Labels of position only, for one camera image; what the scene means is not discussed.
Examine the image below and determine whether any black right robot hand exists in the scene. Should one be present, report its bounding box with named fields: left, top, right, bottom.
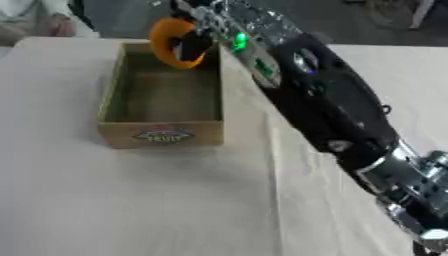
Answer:
left=168, top=0, right=219, bottom=63

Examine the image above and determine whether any orange curved toy fruit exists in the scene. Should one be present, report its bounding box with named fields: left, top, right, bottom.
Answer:
left=147, top=17, right=207, bottom=70

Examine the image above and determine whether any tan cardboard box green inside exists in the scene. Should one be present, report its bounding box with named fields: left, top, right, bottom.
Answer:
left=96, top=41, right=226, bottom=150

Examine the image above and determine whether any person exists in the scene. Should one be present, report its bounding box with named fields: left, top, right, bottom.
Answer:
left=0, top=0, right=102, bottom=47

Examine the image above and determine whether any chair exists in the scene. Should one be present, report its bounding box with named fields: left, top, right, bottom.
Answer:
left=343, top=0, right=448, bottom=31

